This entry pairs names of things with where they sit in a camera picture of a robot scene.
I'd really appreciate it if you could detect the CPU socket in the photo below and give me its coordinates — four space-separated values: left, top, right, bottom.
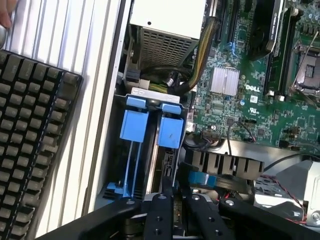
287 37 320 97

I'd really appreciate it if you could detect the open black PC case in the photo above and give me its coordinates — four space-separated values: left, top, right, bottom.
82 0 320 240

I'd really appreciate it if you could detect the black graphics card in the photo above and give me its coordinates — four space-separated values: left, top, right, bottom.
246 0 286 62

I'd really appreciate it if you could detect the person's hand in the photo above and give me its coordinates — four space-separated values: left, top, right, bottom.
0 0 20 29

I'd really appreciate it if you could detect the grey disk bay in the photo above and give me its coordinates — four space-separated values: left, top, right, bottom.
99 87 191 203

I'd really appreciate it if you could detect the silver chipset heat sink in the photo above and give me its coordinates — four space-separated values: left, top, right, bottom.
209 66 241 97

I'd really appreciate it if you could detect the black ribbed fan shroud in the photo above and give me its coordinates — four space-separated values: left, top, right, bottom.
183 147 266 181

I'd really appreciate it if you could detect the black keyboard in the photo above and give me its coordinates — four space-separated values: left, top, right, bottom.
0 49 84 240

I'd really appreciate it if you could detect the red and black twisted wire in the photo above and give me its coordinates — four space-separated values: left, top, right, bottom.
258 174 309 223

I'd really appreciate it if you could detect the metal drive cage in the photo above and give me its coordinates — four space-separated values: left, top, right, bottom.
252 159 320 227

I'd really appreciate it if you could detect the yellow and black cable bundle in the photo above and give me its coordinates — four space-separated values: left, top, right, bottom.
174 21 221 92

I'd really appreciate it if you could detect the green motherboard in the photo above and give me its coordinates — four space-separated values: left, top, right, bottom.
184 0 320 151

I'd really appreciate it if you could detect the silver power supply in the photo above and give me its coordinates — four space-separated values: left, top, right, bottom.
128 0 208 73

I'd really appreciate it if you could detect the blue disk carrier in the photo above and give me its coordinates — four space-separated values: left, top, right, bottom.
106 94 150 201

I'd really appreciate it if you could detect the thin black wire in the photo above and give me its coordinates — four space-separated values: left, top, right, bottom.
227 121 256 156

